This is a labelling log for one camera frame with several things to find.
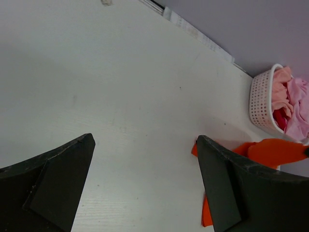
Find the magenta t shirt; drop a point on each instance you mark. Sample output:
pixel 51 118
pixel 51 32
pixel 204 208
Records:
pixel 281 118

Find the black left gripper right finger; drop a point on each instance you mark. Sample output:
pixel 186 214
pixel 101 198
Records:
pixel 251 191

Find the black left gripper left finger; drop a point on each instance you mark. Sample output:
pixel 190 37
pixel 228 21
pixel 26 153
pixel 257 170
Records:
pixel 42 194

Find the orange t shirt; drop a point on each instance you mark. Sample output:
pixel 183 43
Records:
pixel 270 152

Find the white perforated laundry basket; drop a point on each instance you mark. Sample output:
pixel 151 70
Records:
pixel 260 109

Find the peach t shirt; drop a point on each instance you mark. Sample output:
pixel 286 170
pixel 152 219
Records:
pixel 279 97

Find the small tape scrap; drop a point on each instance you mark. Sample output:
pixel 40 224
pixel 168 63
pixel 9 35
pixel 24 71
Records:
pixel 107 2

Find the white paper strip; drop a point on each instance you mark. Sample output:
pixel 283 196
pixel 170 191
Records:
pixel 177 20

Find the light pink t shirt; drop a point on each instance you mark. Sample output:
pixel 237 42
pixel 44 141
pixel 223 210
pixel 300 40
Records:
pixel 298 125

